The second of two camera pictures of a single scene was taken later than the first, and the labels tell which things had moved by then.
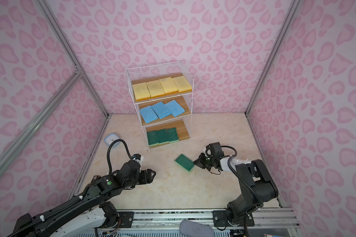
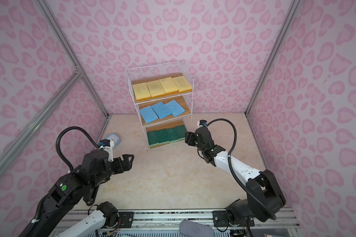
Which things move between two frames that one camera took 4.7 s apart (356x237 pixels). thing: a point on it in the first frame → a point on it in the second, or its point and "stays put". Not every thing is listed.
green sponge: x=185 y=162 → x=182 y=133
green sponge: x=152 y=138 stays put
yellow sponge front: x=155 y=88 stays put
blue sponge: x=175 y=108 stays put
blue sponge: x=148 y=114 stays put
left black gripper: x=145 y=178 → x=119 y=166
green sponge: x=162 y=136 stays put
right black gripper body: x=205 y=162 → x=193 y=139
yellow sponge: x=168 y=85 stays put
